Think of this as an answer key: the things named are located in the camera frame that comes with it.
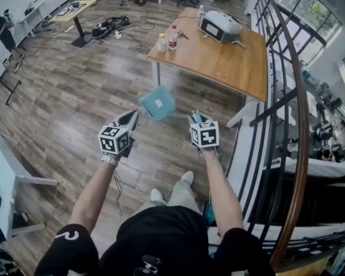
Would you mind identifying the black bin teal contents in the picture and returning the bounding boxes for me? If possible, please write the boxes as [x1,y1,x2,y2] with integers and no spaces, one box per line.
[204,202,219,227]

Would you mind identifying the person's black t-shirt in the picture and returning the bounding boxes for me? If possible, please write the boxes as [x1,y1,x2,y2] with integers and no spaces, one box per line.
[34,205,277,276]

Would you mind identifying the person's left white shoe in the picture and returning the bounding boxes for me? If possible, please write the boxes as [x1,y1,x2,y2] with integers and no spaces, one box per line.
[150,188,164,202]

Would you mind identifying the eyeglasses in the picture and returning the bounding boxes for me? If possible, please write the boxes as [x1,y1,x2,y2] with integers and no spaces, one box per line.
[132,254,162,276]

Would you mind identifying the wooden table white legs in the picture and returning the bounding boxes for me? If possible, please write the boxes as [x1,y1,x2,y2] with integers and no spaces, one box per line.
[147,7,269,129]

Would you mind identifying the teal dustpan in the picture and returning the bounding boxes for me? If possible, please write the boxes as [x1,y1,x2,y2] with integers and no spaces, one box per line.
[137,85,204,124]

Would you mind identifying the white floor cable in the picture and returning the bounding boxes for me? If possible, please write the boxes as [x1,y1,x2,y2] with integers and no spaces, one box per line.
[13,30,87,155]

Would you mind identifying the person's left forearm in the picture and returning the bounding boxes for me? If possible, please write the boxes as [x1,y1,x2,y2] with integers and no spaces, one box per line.
[70,159,120,235]

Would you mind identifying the large white table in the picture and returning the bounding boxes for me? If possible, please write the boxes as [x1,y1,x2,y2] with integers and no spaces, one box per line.
[0,118,59,241]

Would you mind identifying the black floor cable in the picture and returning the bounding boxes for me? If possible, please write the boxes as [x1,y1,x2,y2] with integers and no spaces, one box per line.
[122,20,156,53]

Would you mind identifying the black railing wooden handrail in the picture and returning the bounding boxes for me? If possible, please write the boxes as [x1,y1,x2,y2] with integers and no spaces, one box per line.
[227,0,310,267]

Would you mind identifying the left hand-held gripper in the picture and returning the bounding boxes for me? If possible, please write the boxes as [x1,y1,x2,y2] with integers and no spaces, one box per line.
[97,110,139,158]

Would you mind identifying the person's right white shoe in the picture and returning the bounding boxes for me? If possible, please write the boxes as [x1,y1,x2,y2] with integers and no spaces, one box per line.
[180,170,195,185]

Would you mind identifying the black rack stand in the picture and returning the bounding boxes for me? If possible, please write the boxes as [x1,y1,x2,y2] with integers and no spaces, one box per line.
[0,63,22,106]

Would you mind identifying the white grey tabletop appliance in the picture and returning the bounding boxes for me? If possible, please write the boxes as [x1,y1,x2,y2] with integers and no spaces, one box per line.
[200,10,245,48]

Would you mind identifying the person's white shoe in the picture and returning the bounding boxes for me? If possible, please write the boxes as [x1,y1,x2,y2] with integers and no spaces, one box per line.
[150,188,164,202]
[180,170,195,185]

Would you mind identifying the white wrist band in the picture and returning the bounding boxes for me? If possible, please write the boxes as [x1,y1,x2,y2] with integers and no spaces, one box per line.
[101,154,120,166]

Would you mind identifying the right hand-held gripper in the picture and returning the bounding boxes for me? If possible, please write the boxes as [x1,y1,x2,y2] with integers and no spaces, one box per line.
[188,113,221,149]

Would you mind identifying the thin dark gripper cables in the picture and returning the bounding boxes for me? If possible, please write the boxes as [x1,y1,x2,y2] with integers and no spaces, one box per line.
[113,168,124,215]

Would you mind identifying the person's light trousers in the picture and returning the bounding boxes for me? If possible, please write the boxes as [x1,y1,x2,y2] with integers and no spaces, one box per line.
[135,179,202,215]

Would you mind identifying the yellow cap bottle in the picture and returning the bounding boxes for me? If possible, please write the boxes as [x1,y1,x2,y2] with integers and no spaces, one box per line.
[156,33,167,53]

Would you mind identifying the person's right forearm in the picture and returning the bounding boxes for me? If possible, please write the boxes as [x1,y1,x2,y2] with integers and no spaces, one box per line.
[202,148,245,237]

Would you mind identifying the yellow top pedestal table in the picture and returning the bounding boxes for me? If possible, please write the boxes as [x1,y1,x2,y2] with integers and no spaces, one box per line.
[50,0,97,48]

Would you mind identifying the pile of black cables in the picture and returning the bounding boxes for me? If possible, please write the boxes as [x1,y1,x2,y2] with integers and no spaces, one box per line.
[91,16,131,39]

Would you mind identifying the small white desk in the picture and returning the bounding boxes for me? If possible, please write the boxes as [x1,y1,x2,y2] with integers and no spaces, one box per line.
[17,1,47,39]

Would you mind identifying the red label bottle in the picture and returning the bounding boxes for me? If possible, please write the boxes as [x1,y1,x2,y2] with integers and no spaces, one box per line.
[168,24,179,51]

